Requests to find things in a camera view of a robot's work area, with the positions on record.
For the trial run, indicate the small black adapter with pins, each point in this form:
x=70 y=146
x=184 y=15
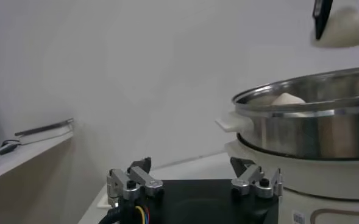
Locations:
x=8 y=148

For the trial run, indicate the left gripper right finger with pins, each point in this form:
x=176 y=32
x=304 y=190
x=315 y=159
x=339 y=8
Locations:
x=255 y=181

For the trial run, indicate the cream electric cooking pot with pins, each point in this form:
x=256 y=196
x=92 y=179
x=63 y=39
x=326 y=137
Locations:
x=319 y=182

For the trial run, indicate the white side desk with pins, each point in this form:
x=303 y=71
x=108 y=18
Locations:
x=14 y=158

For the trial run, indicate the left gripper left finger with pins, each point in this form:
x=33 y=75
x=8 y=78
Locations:
x=136 y=182

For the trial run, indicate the white steamed baozi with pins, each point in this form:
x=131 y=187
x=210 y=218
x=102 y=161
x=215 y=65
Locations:
x=345 y=30
x=287 y=100

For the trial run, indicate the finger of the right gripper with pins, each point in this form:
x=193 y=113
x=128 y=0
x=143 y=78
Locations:
x=321 y=16

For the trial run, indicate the black flat hard drive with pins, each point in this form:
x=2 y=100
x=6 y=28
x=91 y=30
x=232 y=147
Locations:
x=45 y=127

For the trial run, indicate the stainless steel steamer basket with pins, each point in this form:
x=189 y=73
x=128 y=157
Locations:
x=304 y=134

